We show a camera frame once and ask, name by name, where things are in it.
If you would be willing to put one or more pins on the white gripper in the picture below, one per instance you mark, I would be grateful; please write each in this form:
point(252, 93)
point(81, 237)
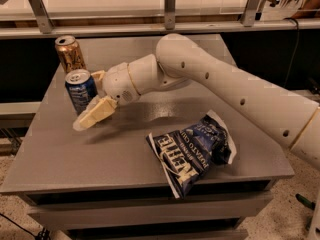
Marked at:
point(117, 82)

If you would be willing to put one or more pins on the blue pepsi can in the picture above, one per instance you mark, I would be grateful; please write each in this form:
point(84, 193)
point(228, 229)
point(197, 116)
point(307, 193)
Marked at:
point(81, 88)

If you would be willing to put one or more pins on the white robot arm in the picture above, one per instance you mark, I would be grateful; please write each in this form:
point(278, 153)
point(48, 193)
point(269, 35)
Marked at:
point(290, 119)

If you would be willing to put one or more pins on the gold soda can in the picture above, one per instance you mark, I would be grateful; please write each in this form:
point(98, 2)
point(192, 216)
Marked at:
point(69, 53)

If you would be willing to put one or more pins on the grey drawer cabinet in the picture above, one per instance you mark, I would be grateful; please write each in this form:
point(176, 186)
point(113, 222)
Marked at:
point(106, 183)

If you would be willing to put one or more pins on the blue kettle chips bag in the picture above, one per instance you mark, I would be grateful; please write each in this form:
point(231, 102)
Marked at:
point(186, 155)

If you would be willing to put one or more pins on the green tool on floor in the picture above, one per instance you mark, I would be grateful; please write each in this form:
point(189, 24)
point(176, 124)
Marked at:
point(307, 203)

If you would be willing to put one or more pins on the left metal railing bracket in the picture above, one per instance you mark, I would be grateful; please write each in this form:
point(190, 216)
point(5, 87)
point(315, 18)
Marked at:
point(42, 18)

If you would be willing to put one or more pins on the metal railing bracket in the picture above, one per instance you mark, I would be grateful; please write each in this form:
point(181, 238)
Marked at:
point(248, 16)
point(169, 14)
point(42, 18)

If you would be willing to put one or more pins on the middle metal railing bracket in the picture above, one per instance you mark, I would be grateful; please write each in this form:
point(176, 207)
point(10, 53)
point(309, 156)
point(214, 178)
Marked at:
point(169, 14)

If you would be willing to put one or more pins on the right metal railing bracket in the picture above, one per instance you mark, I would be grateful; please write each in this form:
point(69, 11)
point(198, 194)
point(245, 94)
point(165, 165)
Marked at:
point(248, 16)

